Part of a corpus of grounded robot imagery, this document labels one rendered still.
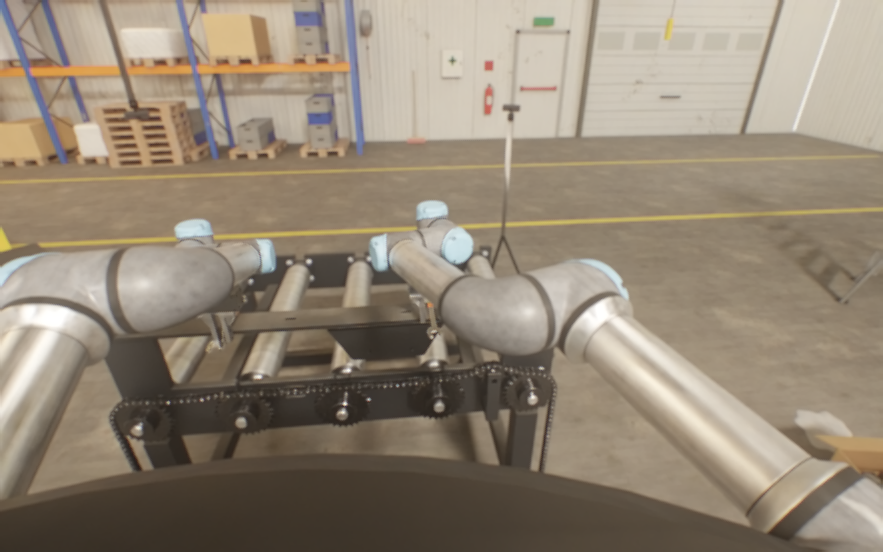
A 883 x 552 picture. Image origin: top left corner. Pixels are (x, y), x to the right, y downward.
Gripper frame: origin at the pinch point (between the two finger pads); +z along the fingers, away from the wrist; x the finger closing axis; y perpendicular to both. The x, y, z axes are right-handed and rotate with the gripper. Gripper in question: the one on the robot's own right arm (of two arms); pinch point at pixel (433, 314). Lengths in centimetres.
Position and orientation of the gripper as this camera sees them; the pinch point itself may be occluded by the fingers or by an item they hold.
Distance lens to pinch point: 120.5
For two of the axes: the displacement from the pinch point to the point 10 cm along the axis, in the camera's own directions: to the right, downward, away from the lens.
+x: 9.9, -0.5, 0.9
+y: 1.1, 4.6, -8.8
